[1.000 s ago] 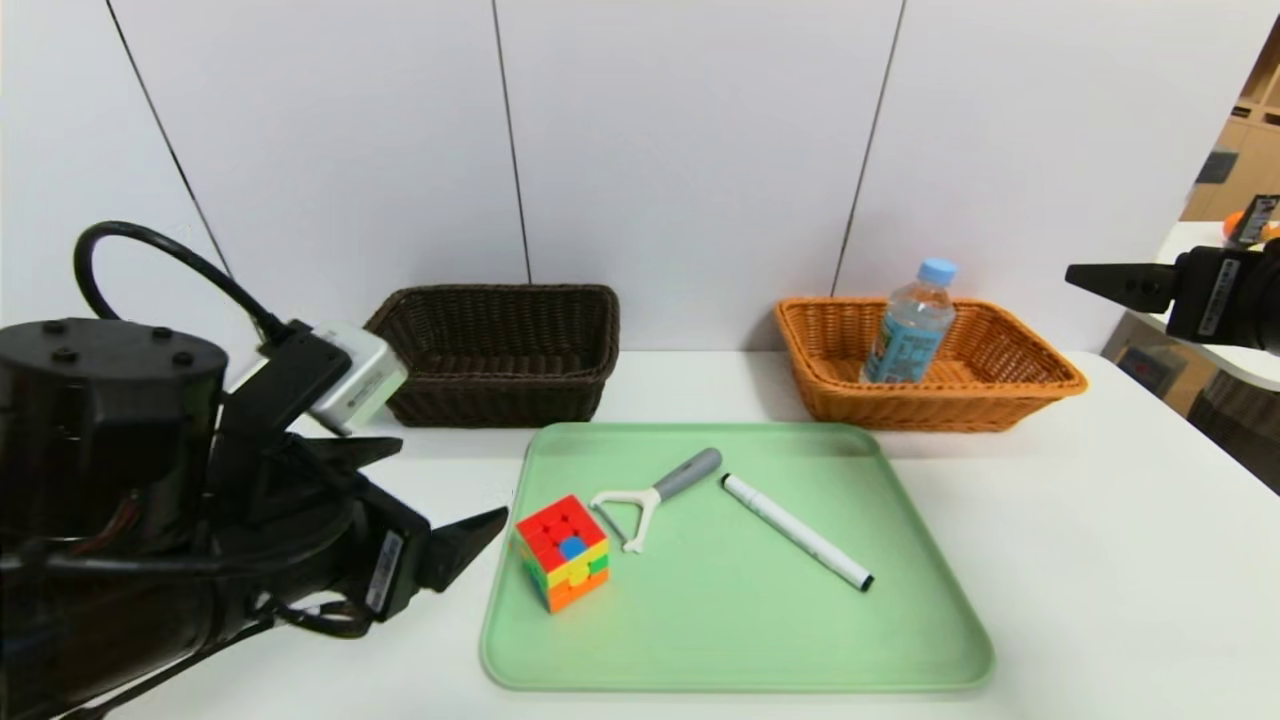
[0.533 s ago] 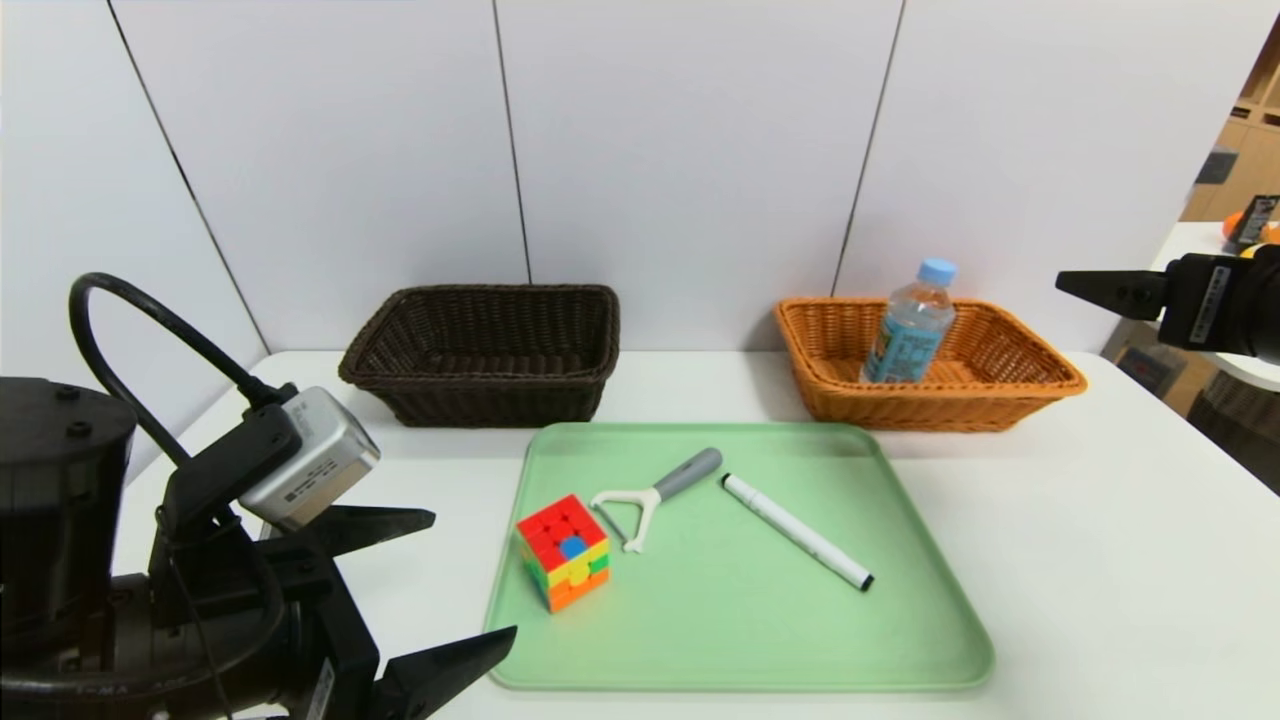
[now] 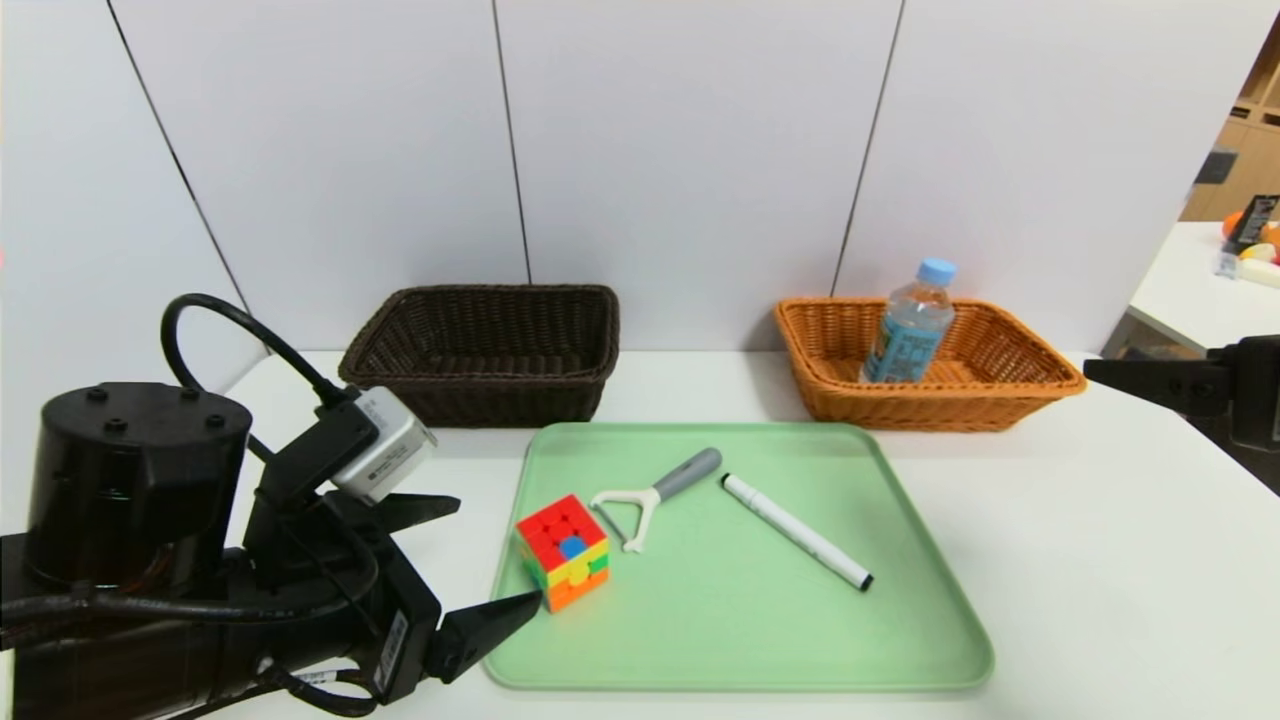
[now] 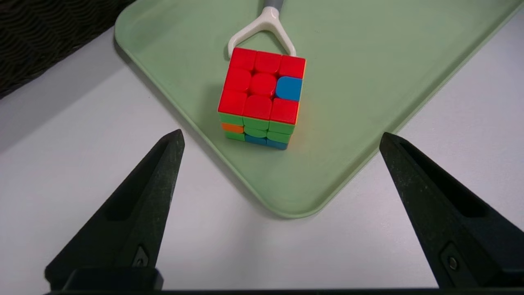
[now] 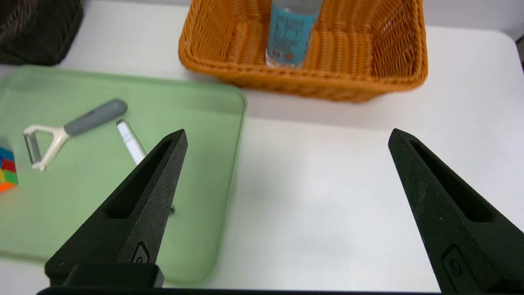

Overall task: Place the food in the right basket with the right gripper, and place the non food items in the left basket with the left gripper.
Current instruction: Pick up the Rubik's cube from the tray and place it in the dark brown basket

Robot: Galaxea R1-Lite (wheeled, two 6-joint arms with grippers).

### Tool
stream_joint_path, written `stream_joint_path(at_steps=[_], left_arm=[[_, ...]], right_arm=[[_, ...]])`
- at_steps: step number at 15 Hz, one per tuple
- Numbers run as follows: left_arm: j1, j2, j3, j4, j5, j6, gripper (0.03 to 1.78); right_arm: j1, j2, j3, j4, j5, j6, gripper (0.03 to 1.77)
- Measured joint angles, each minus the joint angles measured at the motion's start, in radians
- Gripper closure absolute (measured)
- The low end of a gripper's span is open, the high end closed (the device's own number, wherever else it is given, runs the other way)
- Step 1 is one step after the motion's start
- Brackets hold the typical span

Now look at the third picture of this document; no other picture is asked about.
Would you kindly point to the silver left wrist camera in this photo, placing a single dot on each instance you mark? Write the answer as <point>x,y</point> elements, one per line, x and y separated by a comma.
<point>385,450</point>

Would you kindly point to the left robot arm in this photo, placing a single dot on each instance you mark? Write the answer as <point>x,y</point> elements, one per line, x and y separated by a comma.
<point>130,470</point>

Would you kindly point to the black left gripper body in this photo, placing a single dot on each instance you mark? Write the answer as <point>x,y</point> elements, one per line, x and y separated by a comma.
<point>398,622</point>

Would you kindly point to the orange wicker basket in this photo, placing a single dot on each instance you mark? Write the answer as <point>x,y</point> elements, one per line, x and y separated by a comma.
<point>950,405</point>

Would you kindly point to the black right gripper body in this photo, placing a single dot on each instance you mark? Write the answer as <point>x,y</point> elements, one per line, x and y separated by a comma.
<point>1252,392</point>

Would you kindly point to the white side table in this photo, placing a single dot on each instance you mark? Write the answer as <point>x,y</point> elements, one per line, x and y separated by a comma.
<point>1200,300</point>

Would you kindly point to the white marker pen black cap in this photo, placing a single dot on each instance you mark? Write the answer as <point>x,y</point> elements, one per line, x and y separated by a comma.
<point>795,530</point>

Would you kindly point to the small clear container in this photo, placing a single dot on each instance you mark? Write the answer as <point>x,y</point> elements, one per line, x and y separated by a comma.
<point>1226,266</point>

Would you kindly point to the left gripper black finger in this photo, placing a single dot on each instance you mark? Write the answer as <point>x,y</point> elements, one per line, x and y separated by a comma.
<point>415,510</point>
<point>470,635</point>

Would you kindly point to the white tube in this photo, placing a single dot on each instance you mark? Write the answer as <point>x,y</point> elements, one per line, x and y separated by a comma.
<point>1262,275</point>

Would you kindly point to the yellow toy fruit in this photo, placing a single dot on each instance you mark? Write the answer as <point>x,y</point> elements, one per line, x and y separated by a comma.
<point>1258,253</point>

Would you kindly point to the black left camera bracket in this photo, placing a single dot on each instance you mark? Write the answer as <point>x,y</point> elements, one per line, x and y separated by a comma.
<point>300,470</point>

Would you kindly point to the green plastic tray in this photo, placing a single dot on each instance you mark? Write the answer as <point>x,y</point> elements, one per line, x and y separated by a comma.
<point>750,640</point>

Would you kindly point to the dark brown wicker basket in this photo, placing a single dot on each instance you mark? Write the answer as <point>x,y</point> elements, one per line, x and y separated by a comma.
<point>480,400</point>

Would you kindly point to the black carton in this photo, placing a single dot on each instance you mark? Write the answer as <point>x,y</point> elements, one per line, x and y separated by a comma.
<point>1257,220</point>

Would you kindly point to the grey wall box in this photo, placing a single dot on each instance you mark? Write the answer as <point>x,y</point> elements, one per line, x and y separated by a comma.
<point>1214,168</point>

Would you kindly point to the wooden shelf unit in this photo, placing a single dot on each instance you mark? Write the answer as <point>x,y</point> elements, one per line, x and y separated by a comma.
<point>1250,160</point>

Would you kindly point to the clear water bottle blue cap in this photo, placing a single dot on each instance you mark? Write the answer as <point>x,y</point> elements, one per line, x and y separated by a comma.
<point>905,340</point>

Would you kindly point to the orange fruit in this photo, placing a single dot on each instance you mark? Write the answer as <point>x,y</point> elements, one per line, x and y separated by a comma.
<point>1232,226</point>

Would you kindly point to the black chair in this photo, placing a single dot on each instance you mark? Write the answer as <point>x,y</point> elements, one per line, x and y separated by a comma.
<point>1240,470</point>

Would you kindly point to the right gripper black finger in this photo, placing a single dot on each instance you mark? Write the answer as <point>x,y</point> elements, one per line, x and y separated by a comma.
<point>1180,380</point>

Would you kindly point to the colourful puzzle cube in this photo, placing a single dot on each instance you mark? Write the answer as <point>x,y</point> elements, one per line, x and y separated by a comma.
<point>562,550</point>

